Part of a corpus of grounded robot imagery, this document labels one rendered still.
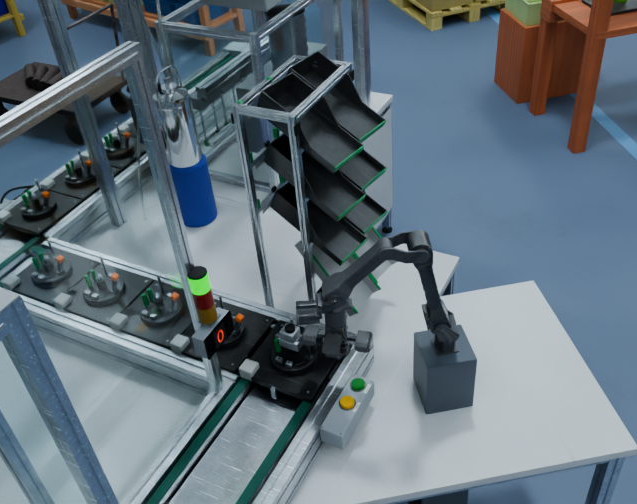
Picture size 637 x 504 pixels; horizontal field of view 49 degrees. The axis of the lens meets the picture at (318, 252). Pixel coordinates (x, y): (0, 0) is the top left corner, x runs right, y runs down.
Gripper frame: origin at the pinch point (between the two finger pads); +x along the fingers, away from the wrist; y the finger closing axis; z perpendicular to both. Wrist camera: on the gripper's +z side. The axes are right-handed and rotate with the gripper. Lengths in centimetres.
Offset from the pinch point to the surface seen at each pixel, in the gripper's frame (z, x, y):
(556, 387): -17, 22, 61
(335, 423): 15.5, 11.9, 2.0
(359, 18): -176, -26, -29
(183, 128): -77, -22, -74
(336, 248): -28.0, -13.1, -6.2
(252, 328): -14.0, 10.8, -31.4
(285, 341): -2.9, 2.5, -16.4
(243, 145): -28, -47, -30
